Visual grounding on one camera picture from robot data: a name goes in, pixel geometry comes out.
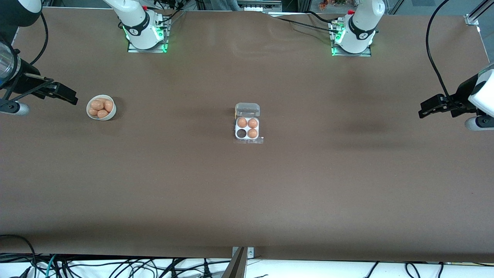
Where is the clear plastic egg box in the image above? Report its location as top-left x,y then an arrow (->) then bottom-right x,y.
234,102 -> 264,145

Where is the white round bowl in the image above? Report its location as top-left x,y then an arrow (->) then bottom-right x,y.
86,95 -> 117,121

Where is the dark slanted beam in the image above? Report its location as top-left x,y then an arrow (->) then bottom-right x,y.
222,247 -> 248,278

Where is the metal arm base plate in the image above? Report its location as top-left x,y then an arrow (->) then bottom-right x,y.
127,17 -> 169,54
331,21 -> 372,58

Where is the aluminium frame profile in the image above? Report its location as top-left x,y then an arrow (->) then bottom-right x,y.
464,0 -> 494,26

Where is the black table cable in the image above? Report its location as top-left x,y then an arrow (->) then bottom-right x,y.
270,16 -> 336,32
307,10 -> 337,24

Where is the black looped floor cable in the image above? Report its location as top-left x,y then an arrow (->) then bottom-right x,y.
0,234 -> 37,278

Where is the teal floor cable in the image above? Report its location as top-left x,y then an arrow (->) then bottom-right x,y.
46,254 -> 59,278

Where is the metal table edge bracket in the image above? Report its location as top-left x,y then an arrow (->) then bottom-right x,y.
232,246 -> 255,258

